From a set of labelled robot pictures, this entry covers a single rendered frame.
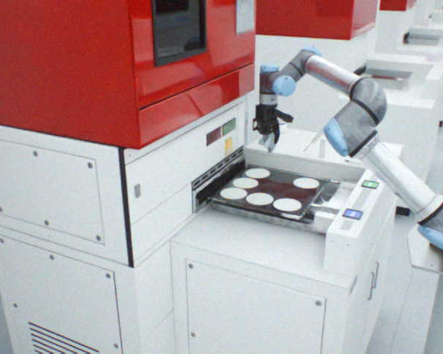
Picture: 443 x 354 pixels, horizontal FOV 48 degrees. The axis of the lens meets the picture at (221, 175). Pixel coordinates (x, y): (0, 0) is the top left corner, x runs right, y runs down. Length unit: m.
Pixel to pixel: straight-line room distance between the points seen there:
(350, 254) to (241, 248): 0.37
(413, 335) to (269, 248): 1.25
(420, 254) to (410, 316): 1.12
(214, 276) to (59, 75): 0.82
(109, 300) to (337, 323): 0.75
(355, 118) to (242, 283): 0.65
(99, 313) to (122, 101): 0.80
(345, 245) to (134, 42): 0.84
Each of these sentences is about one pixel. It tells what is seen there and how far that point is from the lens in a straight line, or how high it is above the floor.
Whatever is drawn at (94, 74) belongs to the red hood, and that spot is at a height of 1.43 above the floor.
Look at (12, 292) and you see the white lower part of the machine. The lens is 2.18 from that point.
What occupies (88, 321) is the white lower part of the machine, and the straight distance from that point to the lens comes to 1.93.
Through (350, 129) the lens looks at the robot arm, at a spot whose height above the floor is 1.24.
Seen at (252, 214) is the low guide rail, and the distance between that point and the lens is 1.89.
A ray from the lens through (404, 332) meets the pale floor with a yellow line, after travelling 2.78.
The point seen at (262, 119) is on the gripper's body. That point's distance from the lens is 2.01.
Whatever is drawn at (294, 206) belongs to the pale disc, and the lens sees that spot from 1.83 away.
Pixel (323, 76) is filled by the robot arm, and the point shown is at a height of 1.35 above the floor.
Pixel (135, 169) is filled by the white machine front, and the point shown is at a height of 1.14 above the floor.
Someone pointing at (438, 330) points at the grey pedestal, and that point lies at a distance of 2.05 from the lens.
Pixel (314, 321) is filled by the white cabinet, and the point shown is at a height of 0.66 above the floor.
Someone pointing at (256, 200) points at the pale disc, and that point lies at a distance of 1.86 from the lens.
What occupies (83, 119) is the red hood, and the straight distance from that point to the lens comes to 1.53.
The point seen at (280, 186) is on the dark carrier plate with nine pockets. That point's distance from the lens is 1.99.
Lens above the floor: 1.71
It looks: 23 degrees down
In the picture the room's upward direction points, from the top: straight up
